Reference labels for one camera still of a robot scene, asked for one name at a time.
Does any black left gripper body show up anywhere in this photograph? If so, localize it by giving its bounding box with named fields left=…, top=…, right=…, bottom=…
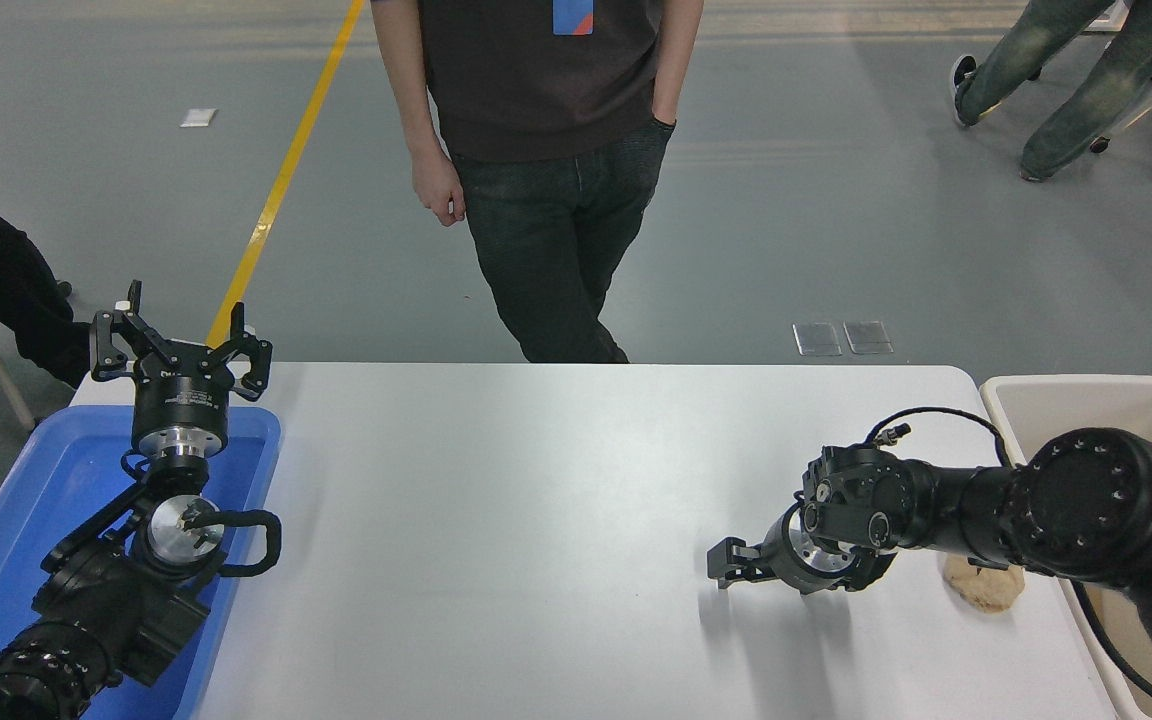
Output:
left=132, top=345, right=235, bottom=435

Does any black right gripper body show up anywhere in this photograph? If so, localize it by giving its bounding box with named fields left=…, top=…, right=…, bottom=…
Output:
left=762, top=503, right=813, bottom=596

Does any standing person's right hand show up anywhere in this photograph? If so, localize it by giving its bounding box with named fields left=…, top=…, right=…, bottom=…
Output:
left=410, top=150, right=467, bottom=227

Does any blue plastic tray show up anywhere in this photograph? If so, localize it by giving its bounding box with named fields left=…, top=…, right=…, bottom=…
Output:
left=0, top=404, right=282, bottom=720

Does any silver floor plate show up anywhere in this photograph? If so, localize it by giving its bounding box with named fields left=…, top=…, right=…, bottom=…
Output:
left=793, top=323, right=843, bottom=357
left=844, top=321, right=894, bottom=355

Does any large pale bin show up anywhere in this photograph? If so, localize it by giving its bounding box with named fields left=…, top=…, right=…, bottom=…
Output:
left=979, top=374, right=1152, bottom=720

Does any standing person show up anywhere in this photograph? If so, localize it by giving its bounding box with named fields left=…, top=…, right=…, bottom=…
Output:
left=371, top=0, right=705, bottom=364

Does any white office chair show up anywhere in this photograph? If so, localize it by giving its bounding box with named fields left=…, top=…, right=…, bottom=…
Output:
left=1086, top=20, right=1152, bottom=156

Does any walking person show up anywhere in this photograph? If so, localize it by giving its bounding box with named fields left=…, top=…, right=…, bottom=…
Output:
left=951, top=0, right=1152, bottom=183

